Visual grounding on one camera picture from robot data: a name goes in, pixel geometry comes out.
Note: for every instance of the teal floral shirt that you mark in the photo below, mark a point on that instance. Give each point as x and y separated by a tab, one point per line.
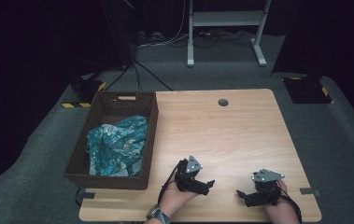
115	146

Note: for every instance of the person's right hand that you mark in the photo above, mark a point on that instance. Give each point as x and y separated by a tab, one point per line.
282	211

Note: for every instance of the white desk frame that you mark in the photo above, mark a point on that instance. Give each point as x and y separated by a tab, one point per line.
227	18

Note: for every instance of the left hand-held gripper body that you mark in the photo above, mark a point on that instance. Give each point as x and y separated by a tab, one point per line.
185	177

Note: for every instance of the black stand with striped base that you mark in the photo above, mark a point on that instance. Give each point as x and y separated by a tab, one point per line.
308	91
87	90

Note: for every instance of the black floor stand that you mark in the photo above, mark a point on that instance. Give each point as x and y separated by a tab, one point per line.
124	37

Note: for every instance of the grey wristwatch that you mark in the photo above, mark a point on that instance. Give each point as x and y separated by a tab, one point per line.
158	214

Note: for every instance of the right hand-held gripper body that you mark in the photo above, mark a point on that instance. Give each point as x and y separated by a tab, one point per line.
266	189

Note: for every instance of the grey tape strip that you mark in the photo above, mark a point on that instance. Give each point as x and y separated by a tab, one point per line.
87	195
308	191

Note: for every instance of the person's left hand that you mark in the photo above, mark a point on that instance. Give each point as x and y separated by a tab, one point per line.
173	199

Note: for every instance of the grey table grommet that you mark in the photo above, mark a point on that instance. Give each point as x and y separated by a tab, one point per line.
223	102

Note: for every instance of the brown woven basket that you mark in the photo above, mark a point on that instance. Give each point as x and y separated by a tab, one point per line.
81	155

